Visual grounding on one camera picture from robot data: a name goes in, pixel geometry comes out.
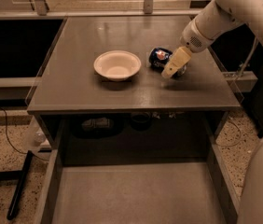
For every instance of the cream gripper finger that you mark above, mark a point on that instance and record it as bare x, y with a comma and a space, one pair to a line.
178, 60

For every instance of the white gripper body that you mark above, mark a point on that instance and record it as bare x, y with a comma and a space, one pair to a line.
192, 39

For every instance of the blue pepsi can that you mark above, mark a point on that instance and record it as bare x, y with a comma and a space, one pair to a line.
158, 58

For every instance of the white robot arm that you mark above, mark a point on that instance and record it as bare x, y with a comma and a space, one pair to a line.
218, 17

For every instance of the grey cabinet with top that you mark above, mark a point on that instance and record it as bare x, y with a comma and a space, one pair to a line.
100, 101

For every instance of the open grey top drawer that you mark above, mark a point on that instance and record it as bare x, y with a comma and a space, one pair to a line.
173, 190

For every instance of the white paper bowl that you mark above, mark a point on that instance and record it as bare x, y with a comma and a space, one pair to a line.
117, 65

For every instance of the black metal stand leg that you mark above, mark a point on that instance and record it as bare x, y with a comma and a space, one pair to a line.
20, 177

